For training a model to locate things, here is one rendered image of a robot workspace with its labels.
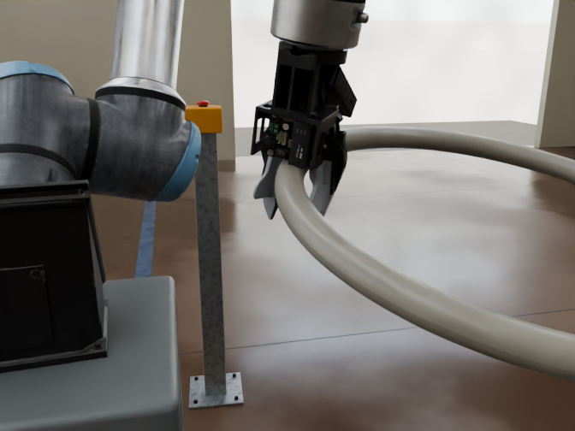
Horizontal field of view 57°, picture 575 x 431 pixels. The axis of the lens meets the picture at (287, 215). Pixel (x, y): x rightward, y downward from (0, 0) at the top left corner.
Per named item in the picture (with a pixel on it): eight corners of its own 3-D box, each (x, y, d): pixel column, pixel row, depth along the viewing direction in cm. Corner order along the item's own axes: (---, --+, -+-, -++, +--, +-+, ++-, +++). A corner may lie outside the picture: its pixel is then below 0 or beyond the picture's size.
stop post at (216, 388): (240, 374, 215) (232, 102, 184) (243, 404, 196) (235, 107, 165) (190, 378, 212) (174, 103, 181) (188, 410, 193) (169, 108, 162)
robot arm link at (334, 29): (293, -11, 57) (381, 3, 54) (287, 36, 59) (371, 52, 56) (259, -11, 49) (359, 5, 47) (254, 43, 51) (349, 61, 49)
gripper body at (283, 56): (246, 160, 56) (258, 42, 51) (277, 140, 63) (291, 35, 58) (314, 178, 54) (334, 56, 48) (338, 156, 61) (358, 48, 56)
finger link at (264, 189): (233, 222, 62) (255, 152, 57) (254, 204, 67) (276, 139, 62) (256, 234, 61) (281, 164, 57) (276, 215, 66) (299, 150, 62)
